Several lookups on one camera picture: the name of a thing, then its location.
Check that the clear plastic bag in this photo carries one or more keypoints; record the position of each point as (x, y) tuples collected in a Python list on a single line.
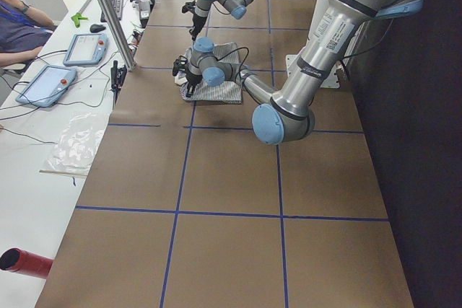
[(77, 145)]

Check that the brown paper table cover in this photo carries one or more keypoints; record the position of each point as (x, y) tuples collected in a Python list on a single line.
[(185, 207)]

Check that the black computer mouse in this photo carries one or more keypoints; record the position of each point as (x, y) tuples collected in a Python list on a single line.
[(95, 28)]

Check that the near blue teach pendant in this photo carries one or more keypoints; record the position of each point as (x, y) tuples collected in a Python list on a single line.
[(47, 87)]

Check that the seated person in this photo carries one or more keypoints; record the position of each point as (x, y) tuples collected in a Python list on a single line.
[(24, 31)]

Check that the red cardboard tube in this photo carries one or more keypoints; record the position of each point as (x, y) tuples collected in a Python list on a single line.
[(26, 263)]

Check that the black keyboard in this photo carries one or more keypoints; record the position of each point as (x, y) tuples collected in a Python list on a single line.
[(118, 7)]

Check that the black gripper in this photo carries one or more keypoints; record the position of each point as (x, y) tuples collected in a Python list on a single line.
[(190, 79), (195, 21)]

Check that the far blue teach pendant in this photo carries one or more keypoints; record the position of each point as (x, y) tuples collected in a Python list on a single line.
[(86, 49)]

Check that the green plastic tool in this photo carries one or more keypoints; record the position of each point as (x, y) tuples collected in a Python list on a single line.
[(77, 18)]

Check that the aluminium frame post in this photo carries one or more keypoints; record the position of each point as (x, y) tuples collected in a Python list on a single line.
[(117, 32)]

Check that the blue teach pendant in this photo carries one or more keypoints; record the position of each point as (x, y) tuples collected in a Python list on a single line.
[(47, 87), (86, 49)]

